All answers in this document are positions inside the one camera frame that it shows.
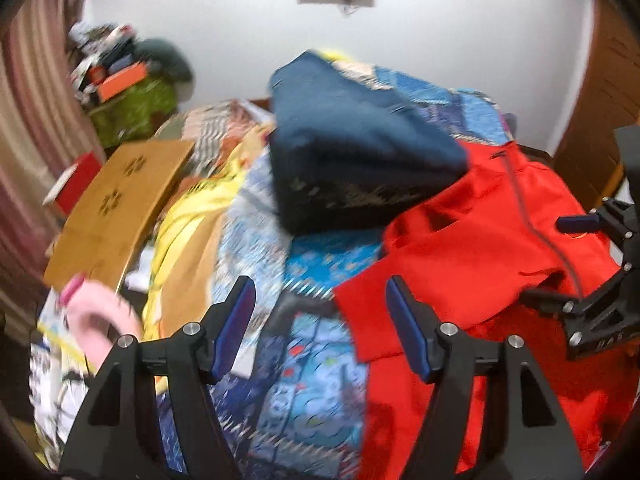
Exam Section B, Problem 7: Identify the red garment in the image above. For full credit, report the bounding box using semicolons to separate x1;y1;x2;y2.
335;143;639;479

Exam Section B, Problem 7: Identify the brown wooden door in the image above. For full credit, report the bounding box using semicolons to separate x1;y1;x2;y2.
552;0;639;210

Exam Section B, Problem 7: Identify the pink plush item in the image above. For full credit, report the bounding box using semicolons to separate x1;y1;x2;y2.
58;274;142;372

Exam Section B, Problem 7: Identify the brown cardboard box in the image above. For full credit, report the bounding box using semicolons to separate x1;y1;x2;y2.
43;139;194;292

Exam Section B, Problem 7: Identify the yellow garment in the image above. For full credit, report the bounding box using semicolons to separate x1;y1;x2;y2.
142;124;273;340

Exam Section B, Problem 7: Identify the blue jeans pile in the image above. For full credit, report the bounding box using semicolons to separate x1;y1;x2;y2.
269;51;469;235

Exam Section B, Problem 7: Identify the red small box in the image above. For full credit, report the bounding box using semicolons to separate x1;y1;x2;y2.
42;152;102;218

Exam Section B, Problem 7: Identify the striped curtain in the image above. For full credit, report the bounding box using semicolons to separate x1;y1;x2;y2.
0;0;106;331

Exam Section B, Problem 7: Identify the green cloth covered pile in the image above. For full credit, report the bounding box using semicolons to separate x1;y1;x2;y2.
88;38;195;151

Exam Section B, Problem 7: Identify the orange box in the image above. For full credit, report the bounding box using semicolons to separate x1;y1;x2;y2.
96;62;148;103

